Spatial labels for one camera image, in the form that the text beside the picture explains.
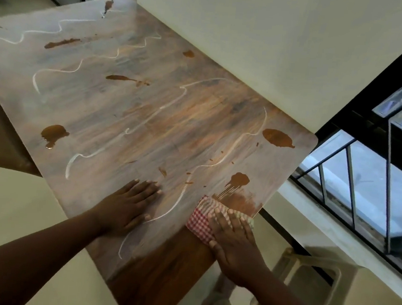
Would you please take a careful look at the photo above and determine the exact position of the person's left forearm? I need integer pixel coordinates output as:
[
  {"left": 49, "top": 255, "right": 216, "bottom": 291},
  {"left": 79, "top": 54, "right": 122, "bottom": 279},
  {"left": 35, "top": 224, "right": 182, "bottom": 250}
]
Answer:
[{"left": 0, "top": 203, "right": 107, "bottom": 305}]

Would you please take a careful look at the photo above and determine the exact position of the person's left hand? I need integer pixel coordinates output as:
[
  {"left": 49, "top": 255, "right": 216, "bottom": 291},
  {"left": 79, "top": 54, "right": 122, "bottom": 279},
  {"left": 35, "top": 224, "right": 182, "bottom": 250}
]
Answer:
[{"left": 90, "top": 175, "right": 164, "bottom": 240}]

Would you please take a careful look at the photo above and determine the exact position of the black window grille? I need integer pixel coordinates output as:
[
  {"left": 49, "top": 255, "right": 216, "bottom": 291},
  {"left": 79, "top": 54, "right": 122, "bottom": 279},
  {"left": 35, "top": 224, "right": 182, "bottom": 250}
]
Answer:
[{"left": 281, "top": 17, "right": 402, "bottom": 274}]

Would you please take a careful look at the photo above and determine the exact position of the wooden table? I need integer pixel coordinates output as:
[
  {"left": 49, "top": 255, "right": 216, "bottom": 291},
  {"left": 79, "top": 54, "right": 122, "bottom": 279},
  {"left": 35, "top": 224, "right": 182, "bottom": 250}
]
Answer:
[{"left": 0, "top": 0, "right": 330, "bottom": 305}]

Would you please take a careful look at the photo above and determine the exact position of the person's right hand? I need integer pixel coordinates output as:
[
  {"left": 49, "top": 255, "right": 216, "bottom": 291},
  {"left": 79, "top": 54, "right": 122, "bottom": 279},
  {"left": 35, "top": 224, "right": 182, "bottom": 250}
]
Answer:
[{"left": 203, "top": 207, "right": 273, "bottom": 290}]

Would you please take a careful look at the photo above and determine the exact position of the beige plastic stool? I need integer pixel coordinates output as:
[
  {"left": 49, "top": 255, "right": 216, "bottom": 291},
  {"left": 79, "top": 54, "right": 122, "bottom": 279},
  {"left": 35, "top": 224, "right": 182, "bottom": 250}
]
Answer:
[{"left": 201, "top": 241, "right": 368, "bottom": 305}]

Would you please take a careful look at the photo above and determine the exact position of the red checked cleaning cloth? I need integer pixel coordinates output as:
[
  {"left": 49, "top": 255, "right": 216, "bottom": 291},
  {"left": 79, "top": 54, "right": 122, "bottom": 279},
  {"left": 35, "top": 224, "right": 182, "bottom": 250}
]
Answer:
[{"left": 183, "top": 193, "right": 257, "bottom": 251}]

